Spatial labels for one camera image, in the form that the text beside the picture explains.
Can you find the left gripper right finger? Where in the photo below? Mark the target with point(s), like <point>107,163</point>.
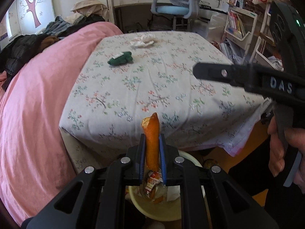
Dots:
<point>208,199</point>

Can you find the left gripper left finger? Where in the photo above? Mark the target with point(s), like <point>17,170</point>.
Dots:
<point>96,198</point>

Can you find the white tissue pile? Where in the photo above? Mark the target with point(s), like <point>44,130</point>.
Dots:
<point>143,41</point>

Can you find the green plush toy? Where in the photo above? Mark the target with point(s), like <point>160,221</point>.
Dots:
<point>121,59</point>

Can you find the red snack bag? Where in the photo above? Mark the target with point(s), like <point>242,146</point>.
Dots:
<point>153,179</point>

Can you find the yellow trash bucket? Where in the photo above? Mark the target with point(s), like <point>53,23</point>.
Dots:
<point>165,211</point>

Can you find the person's right hand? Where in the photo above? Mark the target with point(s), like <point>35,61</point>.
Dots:
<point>295,137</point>

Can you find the white bookshelf rack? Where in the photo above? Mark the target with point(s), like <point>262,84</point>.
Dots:
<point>245,20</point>

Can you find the pink bed duvet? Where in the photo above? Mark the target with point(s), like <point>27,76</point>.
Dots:
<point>34,162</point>

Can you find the floral tablecloth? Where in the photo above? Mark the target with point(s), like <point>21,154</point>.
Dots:
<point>107,104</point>

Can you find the black down jacket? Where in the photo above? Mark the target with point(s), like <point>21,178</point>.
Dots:
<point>19,52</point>

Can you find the pile of clothes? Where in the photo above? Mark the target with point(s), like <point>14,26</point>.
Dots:
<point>61,28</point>

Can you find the beige bag on bed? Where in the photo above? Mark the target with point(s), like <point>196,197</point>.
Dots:
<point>91,7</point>

